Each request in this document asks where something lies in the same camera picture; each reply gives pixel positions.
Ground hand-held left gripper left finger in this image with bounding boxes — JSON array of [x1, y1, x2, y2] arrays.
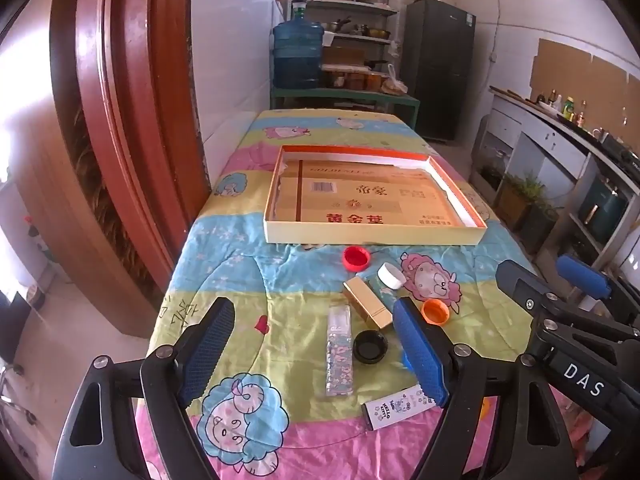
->
[[52, 296, 236, 480]]

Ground red bottle cap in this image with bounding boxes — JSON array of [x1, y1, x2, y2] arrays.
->
[[343, 246, 372, 272]]

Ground white storage shelf rack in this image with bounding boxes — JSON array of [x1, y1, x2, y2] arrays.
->
[[290, 0, 403, 93]]

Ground black bottle cap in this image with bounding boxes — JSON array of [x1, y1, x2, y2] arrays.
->
[[353, 331, 389, 363]]

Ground dark green air fryer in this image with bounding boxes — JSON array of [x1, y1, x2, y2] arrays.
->
[[579, 177, 628, 243]]

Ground cardboard sheets on wall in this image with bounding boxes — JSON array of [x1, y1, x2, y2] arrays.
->
[[530, 37, 640, 126]]

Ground gold rectangular box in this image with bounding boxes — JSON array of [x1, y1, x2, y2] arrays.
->
[[342, 276, 393, 331]]

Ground white patterned small box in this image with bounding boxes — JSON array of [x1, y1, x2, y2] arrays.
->
[[362, 384, 436, 432]]

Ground black gas stove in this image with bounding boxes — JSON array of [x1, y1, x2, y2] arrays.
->
[[600, 135, 640, 171]]

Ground white bottle cap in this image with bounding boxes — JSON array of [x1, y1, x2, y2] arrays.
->
[[377, 262, 407, 291]]

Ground shallow cardboard box tray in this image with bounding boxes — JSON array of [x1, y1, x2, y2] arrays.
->
[[263, 145, 488, 246]]

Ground red-brown wooden door frame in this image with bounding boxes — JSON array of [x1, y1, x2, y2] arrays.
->
[[0, 0, 211, 341]]

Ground clear floral cosmetic box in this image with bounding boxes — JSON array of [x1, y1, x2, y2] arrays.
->
[[325, 304, 355, 398]]

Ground white kitchen counter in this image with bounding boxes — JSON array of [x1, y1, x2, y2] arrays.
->
[[487, 85, 640, 281]]

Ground printed cartoon blanket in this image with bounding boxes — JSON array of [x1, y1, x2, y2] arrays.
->
[[135, 109, 566, 480]]

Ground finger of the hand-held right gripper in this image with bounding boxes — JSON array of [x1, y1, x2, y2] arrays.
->
[[556, 254, 638, 322], [495, 259, 568, 322]]

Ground plastic bag of food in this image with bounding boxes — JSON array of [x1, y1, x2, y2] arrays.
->
[[381, 64, 408, 96]]

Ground blue water jug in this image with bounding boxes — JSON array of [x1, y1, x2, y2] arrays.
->
[[271, 0, 325, 90]]

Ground potted green plants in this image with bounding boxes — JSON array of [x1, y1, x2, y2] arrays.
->
[[497, 172, 561, 253]]

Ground dark refrigerator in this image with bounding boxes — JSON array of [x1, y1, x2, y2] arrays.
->
[[402, 0, 477, 142]]

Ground green low table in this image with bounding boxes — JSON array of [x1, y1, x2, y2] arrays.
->
[[270, 86, 421, 126]]

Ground ribbed orange bottle cap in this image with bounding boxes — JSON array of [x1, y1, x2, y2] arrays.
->
[[421, 298, 452, 327]]

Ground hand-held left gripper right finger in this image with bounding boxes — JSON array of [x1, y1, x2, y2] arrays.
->
[[392, 296, 581, 480]]

